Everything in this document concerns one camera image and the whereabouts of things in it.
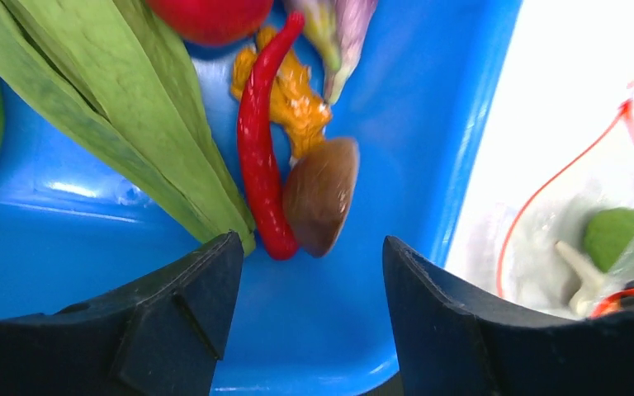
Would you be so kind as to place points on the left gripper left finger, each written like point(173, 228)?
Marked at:
point(161, 334)

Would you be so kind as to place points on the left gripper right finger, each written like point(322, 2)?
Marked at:
point(453, 338)

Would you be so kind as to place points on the white fake garlic piece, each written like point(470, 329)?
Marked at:
point(592, 280)

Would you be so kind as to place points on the clear zip top bag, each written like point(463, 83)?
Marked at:
point(513, 255)

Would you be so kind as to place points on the green fake bumpy vegetable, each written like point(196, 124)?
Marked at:
point(606, 236)

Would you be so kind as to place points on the fake mushroom slice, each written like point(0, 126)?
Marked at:
point(318, 193)

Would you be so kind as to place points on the fake red chili pepper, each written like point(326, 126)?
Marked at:
point(262, 180)

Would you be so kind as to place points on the orange fake corn piece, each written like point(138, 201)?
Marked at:
point(294, 105)

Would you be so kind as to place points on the green fake leafy vegetable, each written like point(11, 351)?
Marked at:
point(114, 78)

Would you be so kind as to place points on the blue plastic bin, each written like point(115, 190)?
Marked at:
point(72, 229)

